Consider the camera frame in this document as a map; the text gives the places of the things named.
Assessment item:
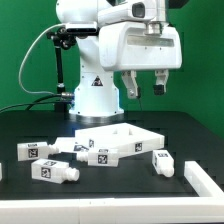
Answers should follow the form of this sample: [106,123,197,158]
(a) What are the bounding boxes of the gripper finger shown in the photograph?
[122,70,139,99]
[153,69,169,96]

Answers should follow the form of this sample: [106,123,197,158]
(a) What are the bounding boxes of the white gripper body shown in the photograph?
[99,22,182,71]

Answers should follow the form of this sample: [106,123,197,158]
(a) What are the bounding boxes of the white square tabletop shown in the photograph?
[74,122,166,158]

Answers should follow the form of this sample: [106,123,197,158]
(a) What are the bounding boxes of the paper marker sheet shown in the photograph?
[54,137,88,153]

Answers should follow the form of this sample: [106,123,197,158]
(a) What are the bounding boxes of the white block left edge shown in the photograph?
[0,163,3,182]

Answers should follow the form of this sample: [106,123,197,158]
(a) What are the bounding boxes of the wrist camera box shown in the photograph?
[98,0,157,25]

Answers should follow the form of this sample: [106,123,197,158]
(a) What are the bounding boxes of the background camera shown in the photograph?
[65,22,99,36]

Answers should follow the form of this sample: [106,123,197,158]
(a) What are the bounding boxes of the black camera stand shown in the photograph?
[46,27,76,112]

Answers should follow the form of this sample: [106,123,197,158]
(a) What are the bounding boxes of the grey camera cable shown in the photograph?
[18,23,67,96]

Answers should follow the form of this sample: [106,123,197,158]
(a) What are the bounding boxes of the black base cables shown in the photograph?
[0,92,76,114]

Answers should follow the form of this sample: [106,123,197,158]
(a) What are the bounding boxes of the white fence frame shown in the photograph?
[0,161,224,224]

